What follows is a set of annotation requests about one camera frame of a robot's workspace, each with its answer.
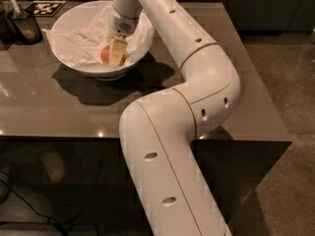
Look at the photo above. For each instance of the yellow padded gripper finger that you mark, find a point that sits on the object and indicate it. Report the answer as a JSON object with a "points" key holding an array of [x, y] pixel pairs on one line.
{"points": [[117, 47]]}

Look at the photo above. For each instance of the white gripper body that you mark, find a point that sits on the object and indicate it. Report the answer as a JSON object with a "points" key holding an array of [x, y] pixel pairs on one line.
{"points": [[123, 25]]}

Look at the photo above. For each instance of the red apple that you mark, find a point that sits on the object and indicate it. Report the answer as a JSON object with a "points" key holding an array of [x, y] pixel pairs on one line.
{"points": [[104, 56]]}

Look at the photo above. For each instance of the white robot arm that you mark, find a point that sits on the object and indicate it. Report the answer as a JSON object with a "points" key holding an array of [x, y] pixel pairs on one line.
{"points": [[156, 130]]}

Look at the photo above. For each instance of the white bowl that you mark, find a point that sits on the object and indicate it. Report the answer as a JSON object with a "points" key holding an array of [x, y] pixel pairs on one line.
{"points": [[78, 49]]}

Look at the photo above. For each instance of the white paper liner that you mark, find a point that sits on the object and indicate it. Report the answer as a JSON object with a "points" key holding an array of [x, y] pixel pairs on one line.
{"points": [[82, 36]]}

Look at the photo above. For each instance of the black white marker tag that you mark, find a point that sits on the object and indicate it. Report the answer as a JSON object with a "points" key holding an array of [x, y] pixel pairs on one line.
{"points": [[45, 8]]}

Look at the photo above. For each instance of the black cup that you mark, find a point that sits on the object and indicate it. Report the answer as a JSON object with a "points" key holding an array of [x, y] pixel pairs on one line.
{"points": [[25, 26]]}

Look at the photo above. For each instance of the white handled utensil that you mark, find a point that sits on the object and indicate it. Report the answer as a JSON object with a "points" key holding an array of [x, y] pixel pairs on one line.
{"points": [[17, 10]]}

